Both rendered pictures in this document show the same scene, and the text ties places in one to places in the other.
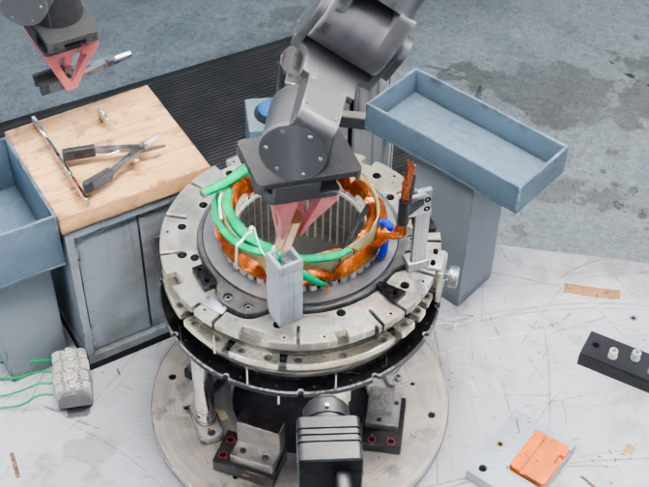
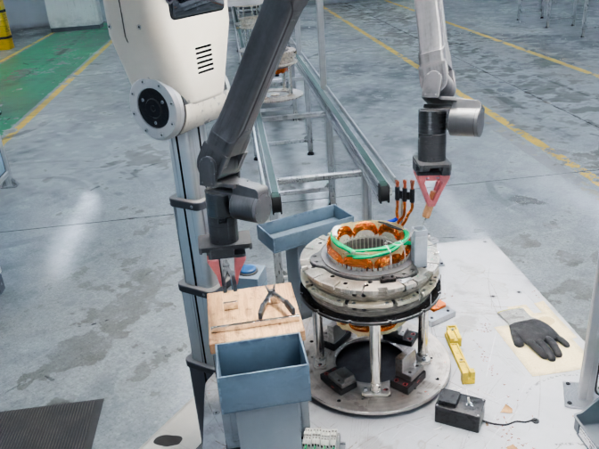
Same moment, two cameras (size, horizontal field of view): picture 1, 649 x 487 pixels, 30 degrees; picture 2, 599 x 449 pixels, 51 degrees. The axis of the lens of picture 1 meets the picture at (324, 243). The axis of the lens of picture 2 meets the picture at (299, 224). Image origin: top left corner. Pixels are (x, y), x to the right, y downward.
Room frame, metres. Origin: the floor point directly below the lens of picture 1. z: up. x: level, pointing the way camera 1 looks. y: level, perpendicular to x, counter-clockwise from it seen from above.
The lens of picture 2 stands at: (0.60, 1.27, 1.78)
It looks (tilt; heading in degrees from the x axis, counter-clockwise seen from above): 25 degrees down; 294
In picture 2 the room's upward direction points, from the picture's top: 4 degrees counter-clockwise
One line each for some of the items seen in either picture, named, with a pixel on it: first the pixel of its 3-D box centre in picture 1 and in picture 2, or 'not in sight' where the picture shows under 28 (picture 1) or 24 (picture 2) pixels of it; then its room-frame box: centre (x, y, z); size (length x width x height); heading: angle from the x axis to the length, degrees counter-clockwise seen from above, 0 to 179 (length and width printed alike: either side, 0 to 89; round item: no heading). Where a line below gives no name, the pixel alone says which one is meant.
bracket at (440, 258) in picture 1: (435, 274); not in sight; (0.94, -0.13, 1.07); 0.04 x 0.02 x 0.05; 167
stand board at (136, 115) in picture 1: (106, 156); (253, 315); (1.16, 0.28, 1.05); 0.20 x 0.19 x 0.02; 121
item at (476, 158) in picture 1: (455, 204); (308, 265); (1.22, -0.18, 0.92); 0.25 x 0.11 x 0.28; 50
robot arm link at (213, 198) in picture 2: not in sight; (223, 201); (1.18, 0.32, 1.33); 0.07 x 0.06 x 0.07; 172
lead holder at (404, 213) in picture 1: (407, 199); (404, 194); (0.92, -0.08, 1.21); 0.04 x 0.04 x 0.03; 29
